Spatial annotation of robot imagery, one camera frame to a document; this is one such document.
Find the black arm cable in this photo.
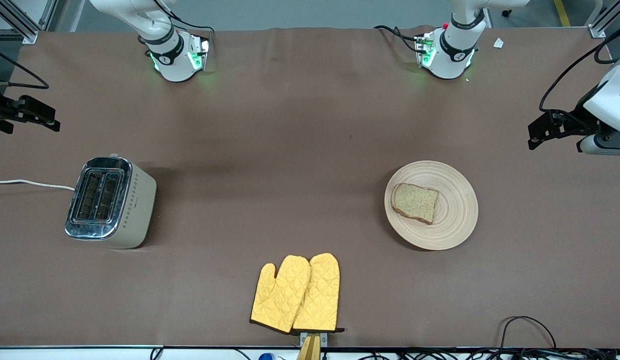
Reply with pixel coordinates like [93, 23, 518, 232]
[538, 22, 620, 114]
[0, 46, 50, 90]

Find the round wooden plate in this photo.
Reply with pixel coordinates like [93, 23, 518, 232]
[384, 160, 479, 251]

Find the white toaster power cord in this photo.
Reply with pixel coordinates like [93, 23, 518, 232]
[0, 179, 76, 192]

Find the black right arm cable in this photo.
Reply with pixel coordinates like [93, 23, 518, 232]
[0, 46, 50, 90]

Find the black right base cable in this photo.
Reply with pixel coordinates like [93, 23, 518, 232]
[157, 0, 216, 48]

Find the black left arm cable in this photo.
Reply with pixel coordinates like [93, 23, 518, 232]
[538, 22, 620, 114]

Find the brown bread slice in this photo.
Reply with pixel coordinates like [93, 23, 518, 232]
[391, 182, 439, 225]

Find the beige chrome two-slot toaster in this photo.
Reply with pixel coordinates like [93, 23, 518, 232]
[65, 154, 157, 250]

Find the black left base cable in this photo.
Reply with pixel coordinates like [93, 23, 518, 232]
[373, 25, 422, 54]

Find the black cable bundle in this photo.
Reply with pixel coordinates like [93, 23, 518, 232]
[360, 348, 620, 360]

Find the yellow quilted oven mitt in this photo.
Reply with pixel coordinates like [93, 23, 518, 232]
[250, 255, 312, 335]
[292, 253, 345, 334]

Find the black base cable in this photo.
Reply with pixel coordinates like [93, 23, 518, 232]
[157, 0, 216, 48]
[373, 25, 422, 54]

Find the black looped cable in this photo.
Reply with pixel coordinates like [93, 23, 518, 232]
[500, 315, 558, 351]

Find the aluminium frame profile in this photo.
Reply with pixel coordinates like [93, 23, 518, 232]
[587, 0, 620, 40]
[0, 0, 58, 45]

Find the wooden camera mount bracket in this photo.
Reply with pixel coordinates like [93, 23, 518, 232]
[296, 331, 329, 360]

